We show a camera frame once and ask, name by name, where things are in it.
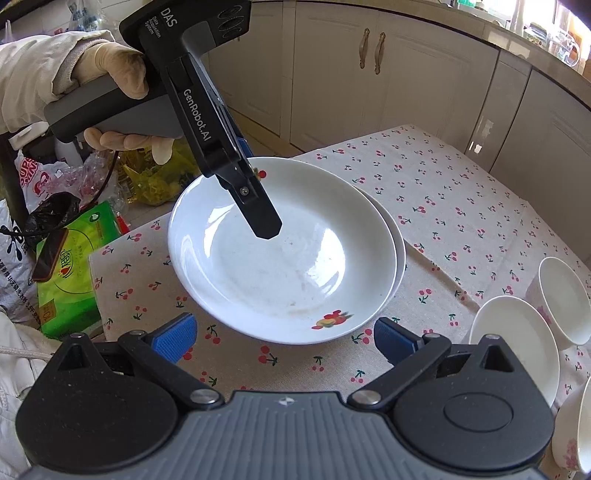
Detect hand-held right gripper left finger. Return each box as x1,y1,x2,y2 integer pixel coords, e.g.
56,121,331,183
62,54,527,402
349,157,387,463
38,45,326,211
54,312,226,409

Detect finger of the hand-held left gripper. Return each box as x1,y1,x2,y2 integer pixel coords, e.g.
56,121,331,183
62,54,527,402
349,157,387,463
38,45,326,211
220,159,284,240
226,110,254,161

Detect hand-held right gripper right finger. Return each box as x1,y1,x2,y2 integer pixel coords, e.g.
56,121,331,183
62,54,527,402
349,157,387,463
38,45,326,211
347,318,520,411

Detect white floral plate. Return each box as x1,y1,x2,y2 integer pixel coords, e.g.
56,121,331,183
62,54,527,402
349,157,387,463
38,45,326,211
355,182,404,308
365,189,408,301
167,157,399,345

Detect white pink-flower bowl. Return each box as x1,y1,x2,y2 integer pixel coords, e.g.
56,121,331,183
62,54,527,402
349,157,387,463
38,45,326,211
526,256,591,352
468,295,562,407
551,376,591,473

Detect person's left forearm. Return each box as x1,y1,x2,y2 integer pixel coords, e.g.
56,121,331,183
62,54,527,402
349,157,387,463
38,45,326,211
0,30,116,136

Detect person's left hand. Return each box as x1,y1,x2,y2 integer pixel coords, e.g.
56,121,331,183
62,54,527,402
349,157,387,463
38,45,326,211
74,40,175,166

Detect yellow plastic bag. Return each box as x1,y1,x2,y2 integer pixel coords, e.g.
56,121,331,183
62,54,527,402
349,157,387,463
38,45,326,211
115,137,200,207

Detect green tissue pack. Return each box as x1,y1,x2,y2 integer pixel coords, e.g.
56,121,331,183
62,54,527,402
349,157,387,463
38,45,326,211
36,200,124,341

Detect brown phone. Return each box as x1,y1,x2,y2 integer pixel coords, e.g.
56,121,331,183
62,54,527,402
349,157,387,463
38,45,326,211
31,228,70,282

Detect cherry print tablecloth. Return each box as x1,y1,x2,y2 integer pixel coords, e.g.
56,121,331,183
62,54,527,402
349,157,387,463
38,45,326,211
88,124,591,480

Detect white jacket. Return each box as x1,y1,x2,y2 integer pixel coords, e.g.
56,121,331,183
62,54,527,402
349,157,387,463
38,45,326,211
0,306,64,480

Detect white red-print plastic bag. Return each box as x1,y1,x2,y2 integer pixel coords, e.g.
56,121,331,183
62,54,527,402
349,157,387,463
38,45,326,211
13,150,62,209

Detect white printed sack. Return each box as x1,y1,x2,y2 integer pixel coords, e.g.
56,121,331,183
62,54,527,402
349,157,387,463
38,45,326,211
0,198,43,325

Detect black plastic bag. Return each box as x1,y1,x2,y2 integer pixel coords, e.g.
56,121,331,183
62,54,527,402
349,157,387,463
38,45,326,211
24,191,82,241

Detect white kitchen cabinets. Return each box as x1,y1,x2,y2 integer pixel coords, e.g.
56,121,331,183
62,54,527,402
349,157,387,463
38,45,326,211
203,0,591,210

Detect floral glass jar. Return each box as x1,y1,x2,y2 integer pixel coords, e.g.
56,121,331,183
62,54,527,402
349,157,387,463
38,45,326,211
522,23,549,48

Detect glass pitcher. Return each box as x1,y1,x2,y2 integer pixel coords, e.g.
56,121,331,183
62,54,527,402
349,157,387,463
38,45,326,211
547,28,583,71

